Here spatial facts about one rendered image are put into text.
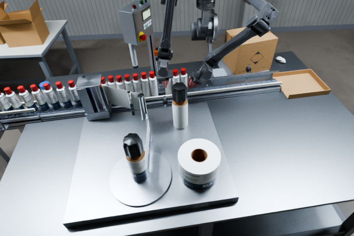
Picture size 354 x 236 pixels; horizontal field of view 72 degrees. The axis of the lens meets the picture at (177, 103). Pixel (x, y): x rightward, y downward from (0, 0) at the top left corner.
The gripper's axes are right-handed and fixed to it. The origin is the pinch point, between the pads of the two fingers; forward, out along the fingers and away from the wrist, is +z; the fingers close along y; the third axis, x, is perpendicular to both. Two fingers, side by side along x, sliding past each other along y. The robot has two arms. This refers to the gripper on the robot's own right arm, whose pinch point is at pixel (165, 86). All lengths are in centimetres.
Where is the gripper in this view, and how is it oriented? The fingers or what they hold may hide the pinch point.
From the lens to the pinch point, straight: 154.9
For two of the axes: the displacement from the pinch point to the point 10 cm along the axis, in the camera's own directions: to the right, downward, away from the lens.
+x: -1.3, -6.6, 7.4
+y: 9.9, -1.2, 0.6
